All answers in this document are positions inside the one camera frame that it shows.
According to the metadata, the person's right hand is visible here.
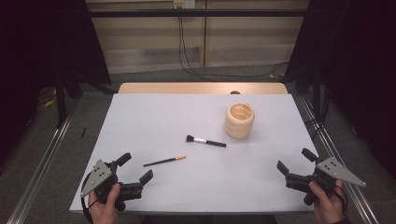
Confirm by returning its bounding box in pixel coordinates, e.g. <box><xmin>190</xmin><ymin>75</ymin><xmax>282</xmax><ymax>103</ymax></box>
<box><xmin>308</xmin><ymin>179</ymin><xmax>347</xmax><ymax>224</ymax></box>

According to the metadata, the ribbed wooden pen holder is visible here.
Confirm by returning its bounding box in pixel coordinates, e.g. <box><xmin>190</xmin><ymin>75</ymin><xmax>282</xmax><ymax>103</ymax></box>
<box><xmin>223</xmin><ymin>102</ymin><xmax>256</xmax><ymax>140</ymax></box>

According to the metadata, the white wall socket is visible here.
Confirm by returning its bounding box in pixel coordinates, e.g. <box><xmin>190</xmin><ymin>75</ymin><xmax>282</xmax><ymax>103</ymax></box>
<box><xmin>173</xmin><ymin>0</ymin><xmax>196</xmax><ymax>9</ymax></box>

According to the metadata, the black curtain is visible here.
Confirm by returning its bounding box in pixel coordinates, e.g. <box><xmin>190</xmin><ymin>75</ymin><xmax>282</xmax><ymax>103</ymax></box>
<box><xmin>0</xmin><ymin>0</ymin><xmax>112</xmax><ymax>166</ymax></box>
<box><xmin>283</xmin><ymin>0</ymin><xmax>396</xmax><ymax>180</ymax></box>

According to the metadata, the aluminium floor rail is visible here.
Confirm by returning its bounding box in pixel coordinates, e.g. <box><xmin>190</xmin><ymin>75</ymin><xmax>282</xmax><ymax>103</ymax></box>
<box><xmin>300</xmin><ymin>96</ymin><xmax>379</xmax><ymax>224</ymax></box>
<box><xmin>6</xmin><ymin>102</ymin><xmax>78</xmax><ymax>224</ymax></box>

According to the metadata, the person's left hand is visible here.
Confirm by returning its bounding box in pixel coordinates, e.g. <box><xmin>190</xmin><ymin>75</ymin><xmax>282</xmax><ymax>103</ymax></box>
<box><xmin>88</xmin><ymin>182</ymin><xmax>121</xmax><ymax>224</ymax></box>

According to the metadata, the white table sheet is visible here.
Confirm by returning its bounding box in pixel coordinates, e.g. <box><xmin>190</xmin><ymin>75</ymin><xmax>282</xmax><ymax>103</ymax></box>
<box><xmin>68</xmin><ymin>92</ymin><xmax>325</xmax><ymax>216</ymax></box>

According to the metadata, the black stand post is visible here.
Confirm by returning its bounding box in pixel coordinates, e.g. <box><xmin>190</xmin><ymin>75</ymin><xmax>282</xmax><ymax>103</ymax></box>
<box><xmin>312</xmin><ymin>66</ymin><xmax>322</xmax><ymax>124</ymax></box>
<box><xmin>55</xmin><ymin>69</ymin><xmax>68</xmax><ymax>129</ymax></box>

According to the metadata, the light wooden table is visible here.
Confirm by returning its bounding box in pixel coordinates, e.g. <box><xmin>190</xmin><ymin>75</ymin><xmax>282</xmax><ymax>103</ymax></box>
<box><xmin>117</xmin><ymin>81</ymin><xmax>290</xmax><ymax>95</ymax></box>

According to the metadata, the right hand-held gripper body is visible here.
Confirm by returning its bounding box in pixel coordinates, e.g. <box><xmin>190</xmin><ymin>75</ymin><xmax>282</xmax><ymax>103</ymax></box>
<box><xmin>285</xmin><ymin>156</ymin><xmax>367</xmax><ymax>207</ymax></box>

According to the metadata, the black horizontal bar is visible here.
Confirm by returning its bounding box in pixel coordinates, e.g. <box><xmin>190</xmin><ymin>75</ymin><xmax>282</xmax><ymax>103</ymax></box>
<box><xmin>88</xmin><ymin>8</ymin><xmax>307</xmax><ymax>18</ymax></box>

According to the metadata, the black makeup brush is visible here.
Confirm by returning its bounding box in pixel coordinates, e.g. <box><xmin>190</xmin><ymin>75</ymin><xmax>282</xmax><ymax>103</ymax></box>
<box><xmin>186</xmin><ymin>134</ymin><xmax>228</xmax><ymax>148</ymax></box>

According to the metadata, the black pencil with orange end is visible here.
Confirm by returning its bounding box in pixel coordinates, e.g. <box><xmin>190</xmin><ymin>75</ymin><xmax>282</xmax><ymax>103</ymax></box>
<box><xmin>143</xmin><ymin>155</ymin><xmax>188</xmax><ymax>168</ymax></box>

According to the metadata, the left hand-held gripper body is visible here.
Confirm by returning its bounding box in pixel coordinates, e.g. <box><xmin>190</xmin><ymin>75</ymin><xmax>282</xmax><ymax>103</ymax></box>
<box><xmin>79</xmin><ymin>159</ymin><xmax>145</xmax><ymax>213</ymax></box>

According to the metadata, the black wall cable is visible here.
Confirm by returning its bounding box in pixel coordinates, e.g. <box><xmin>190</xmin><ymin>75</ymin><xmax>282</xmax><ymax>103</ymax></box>
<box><xmin>177</xmin><ymin>16</ymin><xmax>218</xmax><ymax>83</ymax></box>
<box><xmin>180</xmin><ymin>16</ymin><xmax>290</xmax><ymax>78</ymax></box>

